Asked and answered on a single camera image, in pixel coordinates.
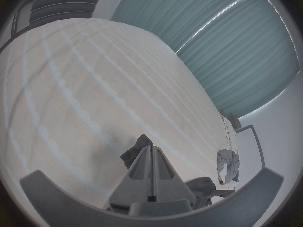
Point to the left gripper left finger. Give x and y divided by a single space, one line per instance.
137 183

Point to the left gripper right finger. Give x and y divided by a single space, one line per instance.
170 185

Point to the black T-shirt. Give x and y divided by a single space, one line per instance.
132 154

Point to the white garment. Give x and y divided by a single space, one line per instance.
222 177

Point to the grey garment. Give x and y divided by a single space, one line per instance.
228 164

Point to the dark blue garment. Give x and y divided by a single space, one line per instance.
236 177

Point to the white printed pillow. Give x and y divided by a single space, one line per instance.
230 133

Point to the grey bedside table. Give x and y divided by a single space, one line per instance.
236 122

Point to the bed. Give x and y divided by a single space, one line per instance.
106 91

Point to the blue-green curtain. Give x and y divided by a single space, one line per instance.
248 55
170 15

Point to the black chest of drawers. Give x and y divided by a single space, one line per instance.
64 8

